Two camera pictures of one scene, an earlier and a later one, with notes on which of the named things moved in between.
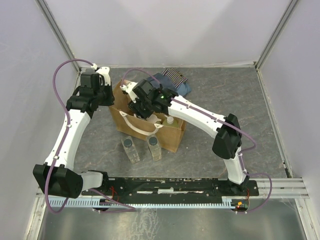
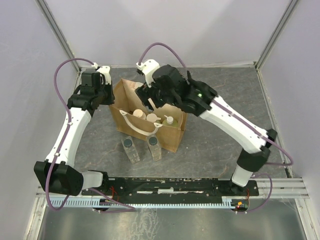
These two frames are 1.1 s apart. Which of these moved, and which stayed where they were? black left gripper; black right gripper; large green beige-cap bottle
Moved: black right gripper
Stayed: large green beige-cap bottle; black left gripper
